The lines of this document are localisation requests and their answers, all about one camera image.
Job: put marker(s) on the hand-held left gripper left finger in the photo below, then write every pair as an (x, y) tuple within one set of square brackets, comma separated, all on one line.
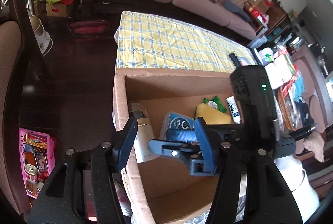
[(127, 147)]

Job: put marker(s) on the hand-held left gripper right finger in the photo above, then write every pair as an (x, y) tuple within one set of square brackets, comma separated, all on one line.
[(205, 146)]

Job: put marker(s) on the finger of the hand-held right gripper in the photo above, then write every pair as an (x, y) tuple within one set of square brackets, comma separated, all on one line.
[(166, 148), (229, 131)]

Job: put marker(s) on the beige lotion bottle clear cap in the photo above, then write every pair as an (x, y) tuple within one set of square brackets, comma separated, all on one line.
[(144, 140)]

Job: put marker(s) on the white squeeze tube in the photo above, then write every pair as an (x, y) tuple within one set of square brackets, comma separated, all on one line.
[(232, 109)]

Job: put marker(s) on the green and yellow scouring sponge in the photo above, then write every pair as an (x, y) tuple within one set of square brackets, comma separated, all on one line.
[(212, 114)]

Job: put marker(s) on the blue wipes pack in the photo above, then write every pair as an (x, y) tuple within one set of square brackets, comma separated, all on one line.
[(179, 122)]

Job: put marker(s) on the green wet wipes pack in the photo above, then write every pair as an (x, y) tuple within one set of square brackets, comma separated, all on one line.
[(217, 104)]

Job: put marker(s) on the black hairbrush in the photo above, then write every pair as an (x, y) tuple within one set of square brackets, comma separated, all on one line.
[(235, 60)]

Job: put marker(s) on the brown cardboard box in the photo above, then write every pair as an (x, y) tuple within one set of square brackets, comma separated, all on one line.
[(169, 86)]

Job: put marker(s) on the brown wicker basket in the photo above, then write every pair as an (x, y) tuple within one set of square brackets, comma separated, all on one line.
[(283, 112)]

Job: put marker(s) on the teal cloth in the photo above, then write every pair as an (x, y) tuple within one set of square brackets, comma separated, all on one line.
[(299, 86)]

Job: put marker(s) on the purple desk organizer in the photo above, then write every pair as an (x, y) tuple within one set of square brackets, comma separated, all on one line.
[(266, 53)]

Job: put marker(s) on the person's white clothing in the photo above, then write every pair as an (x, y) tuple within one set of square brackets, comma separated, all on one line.
[(288, 174)]

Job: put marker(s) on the dark wood cabinet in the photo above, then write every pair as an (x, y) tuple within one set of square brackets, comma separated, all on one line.
[(278, 18)]

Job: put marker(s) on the dark grey pillow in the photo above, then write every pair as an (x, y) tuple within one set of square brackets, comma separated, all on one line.
[(234, 8)]

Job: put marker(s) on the silver tin can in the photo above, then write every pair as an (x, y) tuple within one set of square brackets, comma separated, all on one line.
[(31, 169)]

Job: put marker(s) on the cardboard carton with red top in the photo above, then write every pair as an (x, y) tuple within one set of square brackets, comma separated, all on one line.
[(253, 1)]

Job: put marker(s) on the yellow checked tablecloth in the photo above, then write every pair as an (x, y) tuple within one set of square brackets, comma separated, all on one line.
[(161, 44)]

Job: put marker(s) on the pink plastic basket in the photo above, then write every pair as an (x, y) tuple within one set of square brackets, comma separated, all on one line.
[(22, 140)]

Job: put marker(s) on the white floor lamp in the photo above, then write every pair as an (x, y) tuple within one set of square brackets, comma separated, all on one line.
[(41, 39)]

